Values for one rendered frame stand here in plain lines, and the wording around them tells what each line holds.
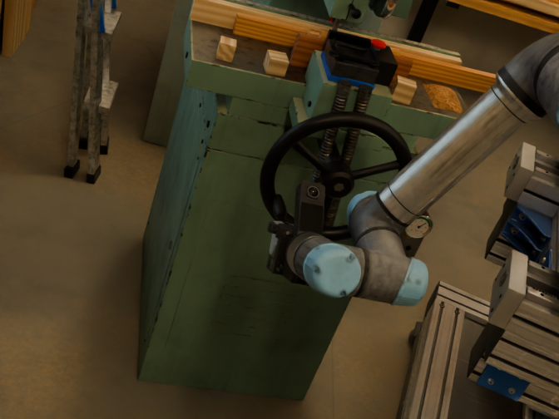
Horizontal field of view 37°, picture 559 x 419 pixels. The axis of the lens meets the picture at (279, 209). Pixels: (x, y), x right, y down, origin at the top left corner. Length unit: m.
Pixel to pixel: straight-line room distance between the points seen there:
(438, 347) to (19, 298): 1.11
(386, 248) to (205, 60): 0.56
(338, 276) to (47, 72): 2.25
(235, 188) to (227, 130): 0.15
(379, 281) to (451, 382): 0.96
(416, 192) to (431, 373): 0.93
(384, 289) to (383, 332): 1.32
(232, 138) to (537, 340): 0.71
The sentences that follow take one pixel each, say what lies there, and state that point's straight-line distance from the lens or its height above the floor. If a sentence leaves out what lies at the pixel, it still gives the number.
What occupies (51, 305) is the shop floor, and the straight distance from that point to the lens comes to 2.32.
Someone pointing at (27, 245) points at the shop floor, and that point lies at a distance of 2.49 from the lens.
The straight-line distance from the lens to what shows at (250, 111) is 1.68.
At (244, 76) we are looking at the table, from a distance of 1.64.
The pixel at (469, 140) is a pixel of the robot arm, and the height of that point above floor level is 1.07.
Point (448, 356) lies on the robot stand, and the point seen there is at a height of 0.21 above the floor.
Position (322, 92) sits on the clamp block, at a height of 0.94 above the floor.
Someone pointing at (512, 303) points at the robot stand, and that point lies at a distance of 1.61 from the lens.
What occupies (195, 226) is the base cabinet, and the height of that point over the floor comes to 0.51.
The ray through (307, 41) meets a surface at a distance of 1.70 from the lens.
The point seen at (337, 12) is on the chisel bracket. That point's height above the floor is 1.01.
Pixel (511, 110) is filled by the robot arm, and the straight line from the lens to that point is 1.29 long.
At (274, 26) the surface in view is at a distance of 1.77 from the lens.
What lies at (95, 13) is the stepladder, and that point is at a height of 0.57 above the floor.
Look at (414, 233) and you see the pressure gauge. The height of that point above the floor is 0.64.
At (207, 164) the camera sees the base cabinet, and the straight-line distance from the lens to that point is 1.75.
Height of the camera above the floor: 1.61
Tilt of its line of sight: 34 degrees down
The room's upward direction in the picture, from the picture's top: 20 degrees clockwise
